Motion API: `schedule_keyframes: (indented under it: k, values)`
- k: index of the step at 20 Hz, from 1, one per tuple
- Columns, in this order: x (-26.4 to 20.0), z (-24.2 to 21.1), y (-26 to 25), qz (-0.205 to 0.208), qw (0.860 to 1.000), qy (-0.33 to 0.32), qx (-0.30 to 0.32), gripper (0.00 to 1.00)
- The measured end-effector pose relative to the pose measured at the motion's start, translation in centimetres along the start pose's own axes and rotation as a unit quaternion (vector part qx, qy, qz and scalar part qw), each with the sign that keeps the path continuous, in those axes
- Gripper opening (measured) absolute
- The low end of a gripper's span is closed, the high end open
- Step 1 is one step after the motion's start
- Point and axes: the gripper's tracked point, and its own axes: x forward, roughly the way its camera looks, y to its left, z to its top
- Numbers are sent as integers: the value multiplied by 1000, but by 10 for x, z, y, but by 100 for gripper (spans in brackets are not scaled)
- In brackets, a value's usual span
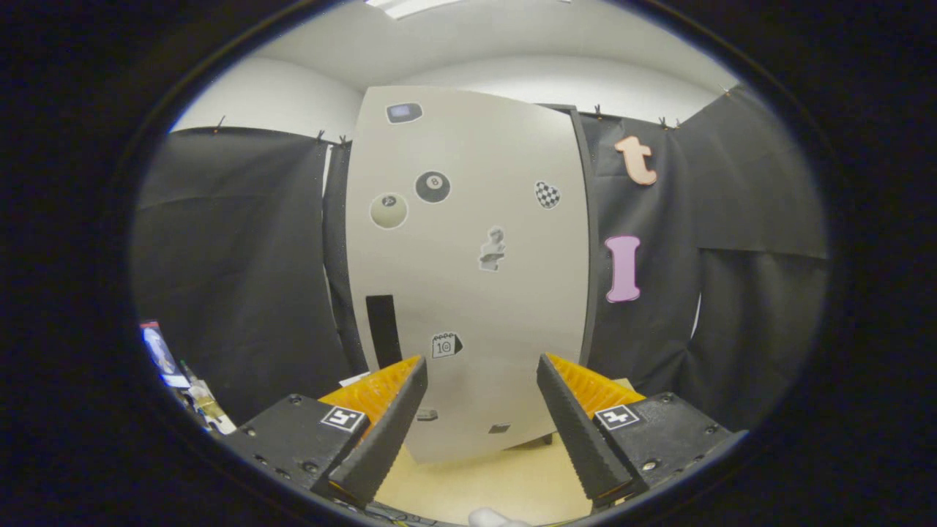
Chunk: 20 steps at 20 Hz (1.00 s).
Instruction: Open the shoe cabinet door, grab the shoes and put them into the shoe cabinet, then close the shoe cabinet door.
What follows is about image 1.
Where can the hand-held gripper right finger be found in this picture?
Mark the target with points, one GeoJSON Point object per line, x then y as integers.
{"type": "Point", "coordinates": [575, 432]}

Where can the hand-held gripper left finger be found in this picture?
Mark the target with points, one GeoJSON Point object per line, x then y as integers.
{"type": "Point", "coordinates": [388, 432]}

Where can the stack of books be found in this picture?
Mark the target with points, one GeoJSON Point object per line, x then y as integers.
{"type": "Point", "coordinates": [355, 379]}

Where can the white fuzzy object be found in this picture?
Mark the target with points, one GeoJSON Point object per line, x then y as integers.
{"type": "Point", "coordinates": [498, 518]}

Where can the black backdrop cloth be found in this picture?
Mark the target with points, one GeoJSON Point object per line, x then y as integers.
{"type": "Point", "coordinates": [234, 256]}

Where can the blue white printed object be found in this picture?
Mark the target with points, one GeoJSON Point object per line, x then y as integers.
{"type": "Point", "coordinates": [161, 351]}

